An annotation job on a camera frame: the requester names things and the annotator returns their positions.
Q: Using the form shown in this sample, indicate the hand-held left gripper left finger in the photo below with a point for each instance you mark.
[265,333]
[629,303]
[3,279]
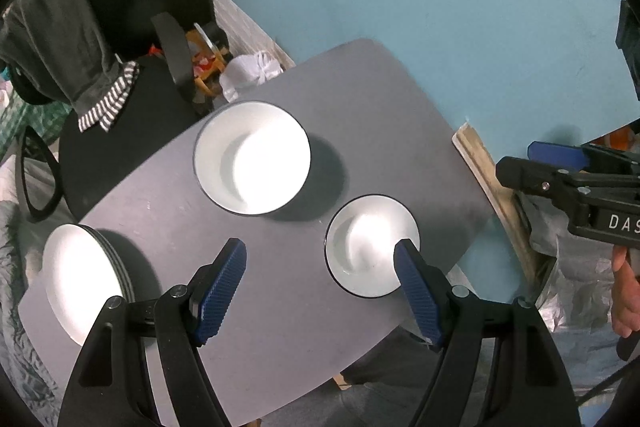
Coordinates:
[220,292]

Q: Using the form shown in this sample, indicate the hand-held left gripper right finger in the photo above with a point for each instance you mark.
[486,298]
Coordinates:
[417,302]

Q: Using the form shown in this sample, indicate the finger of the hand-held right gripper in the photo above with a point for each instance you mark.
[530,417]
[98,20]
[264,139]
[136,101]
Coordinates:
[555,153]
[530,177]

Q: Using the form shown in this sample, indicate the small white bowl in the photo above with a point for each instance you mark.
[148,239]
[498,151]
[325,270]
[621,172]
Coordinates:
[365,237]

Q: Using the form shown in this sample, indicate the large white plate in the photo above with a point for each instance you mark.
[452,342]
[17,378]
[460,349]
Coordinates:
[119,274]
[75,272]
[125,279]
[131,287]

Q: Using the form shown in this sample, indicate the large white ribbed bowl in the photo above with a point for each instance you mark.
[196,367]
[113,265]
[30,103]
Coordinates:
[265,157]

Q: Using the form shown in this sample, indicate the person's right hand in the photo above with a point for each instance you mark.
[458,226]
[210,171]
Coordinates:
[625,302]

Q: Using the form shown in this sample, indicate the light wooden plank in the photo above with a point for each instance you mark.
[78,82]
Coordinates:
[480,167]

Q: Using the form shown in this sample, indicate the crinkled clear plastic sheet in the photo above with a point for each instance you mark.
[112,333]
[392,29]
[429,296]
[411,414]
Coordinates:
[575,297]

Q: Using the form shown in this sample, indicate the black office chair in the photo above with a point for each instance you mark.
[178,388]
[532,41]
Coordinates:
[150,117]

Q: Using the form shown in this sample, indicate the white plastic bag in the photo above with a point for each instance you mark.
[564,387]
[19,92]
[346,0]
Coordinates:
[245,74]

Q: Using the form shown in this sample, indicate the orange and yellow toy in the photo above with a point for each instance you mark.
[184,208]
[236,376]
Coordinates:
[207,62]

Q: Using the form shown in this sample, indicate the green checkered cloth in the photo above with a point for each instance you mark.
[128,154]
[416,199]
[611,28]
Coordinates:
[30,122]

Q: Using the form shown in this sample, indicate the grey garment with striped cuff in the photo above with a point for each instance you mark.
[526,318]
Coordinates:
[65,47]

